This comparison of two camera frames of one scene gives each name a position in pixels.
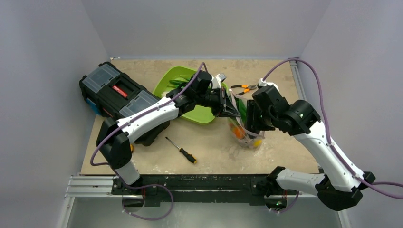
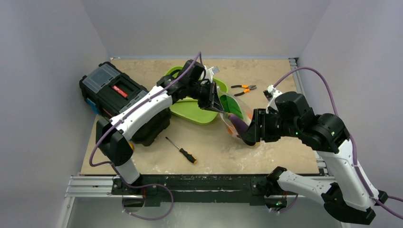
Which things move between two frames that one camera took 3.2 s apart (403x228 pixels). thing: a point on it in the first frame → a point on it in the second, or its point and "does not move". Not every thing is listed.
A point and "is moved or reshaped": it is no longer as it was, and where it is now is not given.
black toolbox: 111,93 does not move
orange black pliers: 248,87 does not move
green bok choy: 242,104 is moved or reshaped
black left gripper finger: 230,110 → 216,104
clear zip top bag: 237,125 is moved or reshaped
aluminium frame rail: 90,186 does not move
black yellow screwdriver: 190,157 does not move
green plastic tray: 193,114 does not move
